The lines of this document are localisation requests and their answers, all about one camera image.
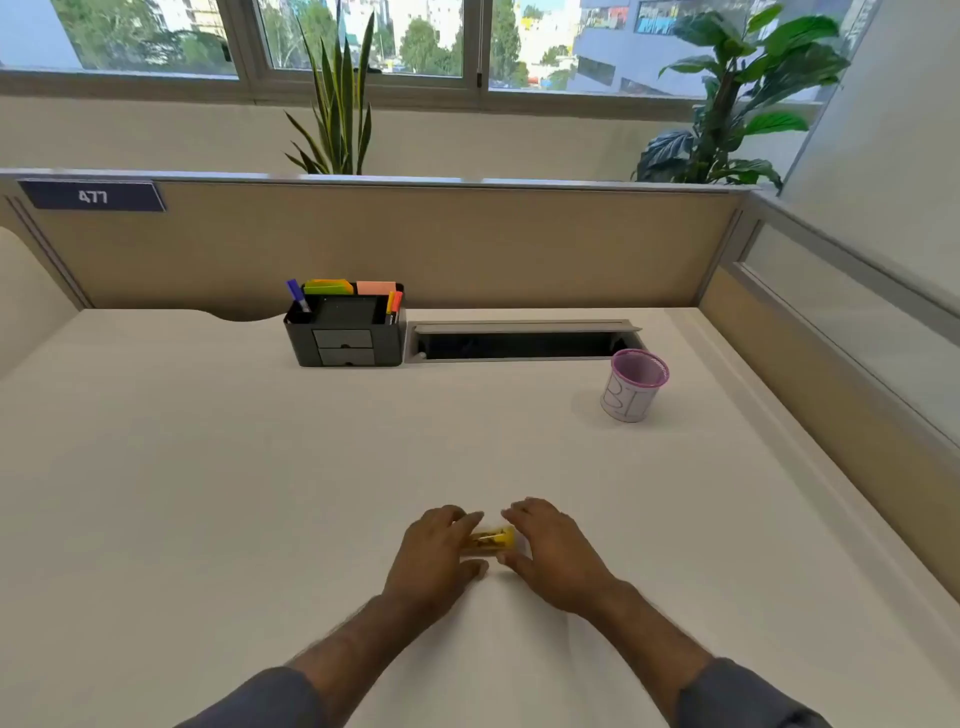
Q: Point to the person's left hand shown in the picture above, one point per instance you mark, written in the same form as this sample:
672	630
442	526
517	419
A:
431	564

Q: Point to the person's right hand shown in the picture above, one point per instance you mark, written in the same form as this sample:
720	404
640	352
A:
559	559

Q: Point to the person's right thumb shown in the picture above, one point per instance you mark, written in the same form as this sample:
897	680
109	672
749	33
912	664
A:
516	564

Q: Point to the person's left thumb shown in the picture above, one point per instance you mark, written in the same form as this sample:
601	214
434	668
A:
472	572

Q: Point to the small yellow box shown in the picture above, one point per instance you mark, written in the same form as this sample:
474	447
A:
493	538

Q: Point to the person's left forearm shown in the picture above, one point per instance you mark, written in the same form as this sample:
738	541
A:
330	660

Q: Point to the person's right forearm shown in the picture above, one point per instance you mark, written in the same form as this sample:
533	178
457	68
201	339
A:
675	667

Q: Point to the pink mesh cup with paper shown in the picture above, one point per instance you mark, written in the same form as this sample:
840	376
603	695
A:
634	390

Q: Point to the black desk organizer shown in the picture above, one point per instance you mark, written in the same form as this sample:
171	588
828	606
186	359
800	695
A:
345	330

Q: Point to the red marker pen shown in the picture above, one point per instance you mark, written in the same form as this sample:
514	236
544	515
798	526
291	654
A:
396	304

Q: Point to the orange marker pen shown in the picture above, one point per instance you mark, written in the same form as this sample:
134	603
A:
389	303

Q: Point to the pink sticky note pad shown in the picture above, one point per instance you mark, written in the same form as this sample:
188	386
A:
376	288

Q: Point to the yellow-green sticky note pad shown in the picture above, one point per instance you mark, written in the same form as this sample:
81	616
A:
328	286

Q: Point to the purple marker pen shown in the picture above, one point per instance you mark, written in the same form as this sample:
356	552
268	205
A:
298	295

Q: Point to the beige desk partition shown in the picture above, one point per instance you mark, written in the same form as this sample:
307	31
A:
390	244

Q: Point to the glass side partition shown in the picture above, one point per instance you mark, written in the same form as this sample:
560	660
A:
840	315

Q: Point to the tall snake plant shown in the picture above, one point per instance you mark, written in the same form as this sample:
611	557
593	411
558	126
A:
335	105

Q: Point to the broad-leaf green plant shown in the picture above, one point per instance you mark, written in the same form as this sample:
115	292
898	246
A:
739	97

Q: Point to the dark blue number plate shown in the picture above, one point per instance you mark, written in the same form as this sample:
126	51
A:
91	196

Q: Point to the grey window frame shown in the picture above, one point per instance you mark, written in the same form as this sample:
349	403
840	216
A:
360	82

